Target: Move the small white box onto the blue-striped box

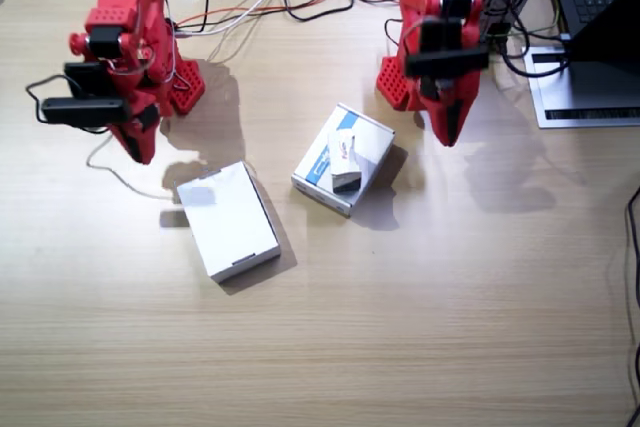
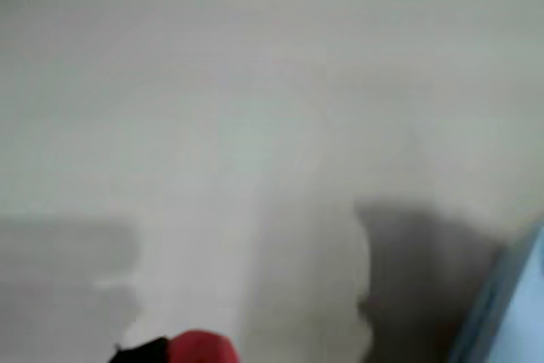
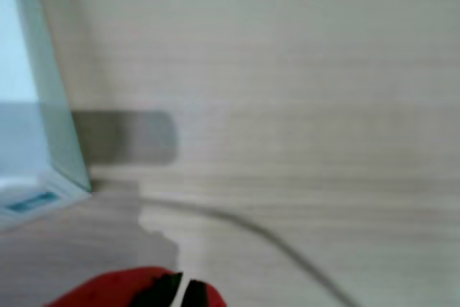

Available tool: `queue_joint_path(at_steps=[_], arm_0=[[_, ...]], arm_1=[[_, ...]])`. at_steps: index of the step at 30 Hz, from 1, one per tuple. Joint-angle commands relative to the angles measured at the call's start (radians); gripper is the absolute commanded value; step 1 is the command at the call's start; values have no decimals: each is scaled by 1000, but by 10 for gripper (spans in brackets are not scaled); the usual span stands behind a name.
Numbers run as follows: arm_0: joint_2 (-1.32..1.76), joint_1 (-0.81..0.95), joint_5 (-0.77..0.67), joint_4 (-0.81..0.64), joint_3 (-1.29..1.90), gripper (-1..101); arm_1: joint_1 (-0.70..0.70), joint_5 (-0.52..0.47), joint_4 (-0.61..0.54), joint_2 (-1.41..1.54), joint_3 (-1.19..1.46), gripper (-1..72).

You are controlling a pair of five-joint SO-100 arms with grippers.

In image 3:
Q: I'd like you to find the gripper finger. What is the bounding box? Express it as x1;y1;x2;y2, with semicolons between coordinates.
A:
184;280;227;307
42;265;185;307

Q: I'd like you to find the plain white box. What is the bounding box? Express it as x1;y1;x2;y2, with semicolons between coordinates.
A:
0;0;93;232

